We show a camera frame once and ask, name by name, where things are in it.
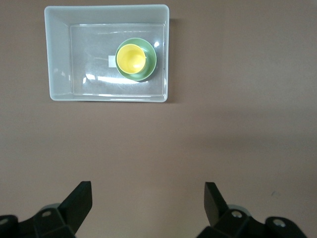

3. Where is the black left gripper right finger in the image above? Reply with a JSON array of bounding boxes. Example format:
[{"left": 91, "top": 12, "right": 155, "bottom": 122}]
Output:
[{"left": 196, "top": 182, "right": 310, "bottom": 238}]

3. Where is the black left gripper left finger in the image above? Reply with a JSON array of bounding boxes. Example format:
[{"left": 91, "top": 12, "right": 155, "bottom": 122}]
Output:
[{"left": 0, "top": 180, "right": 93, "bottom": 238}]

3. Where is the yellow cup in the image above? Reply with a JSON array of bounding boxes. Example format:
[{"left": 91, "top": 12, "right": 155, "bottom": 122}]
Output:
[{"left": 116, "top": 44, "right": 147, "bottom": 74}]

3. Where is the mint green bowl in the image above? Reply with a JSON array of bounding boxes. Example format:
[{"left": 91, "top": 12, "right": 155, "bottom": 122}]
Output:
[{"left": 115, "top": 37, "right": 158, "bottom": 83}]

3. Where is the clear plastic box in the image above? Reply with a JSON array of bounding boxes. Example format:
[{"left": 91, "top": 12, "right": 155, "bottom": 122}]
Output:
[{"left": 44, "top": 4, "right": 170, "bottom": 103}]

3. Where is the brown table cover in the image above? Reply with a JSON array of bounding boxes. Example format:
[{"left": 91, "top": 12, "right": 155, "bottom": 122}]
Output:
[{"left": 0, "top": 0, "right": 317, "bottom": 238}]

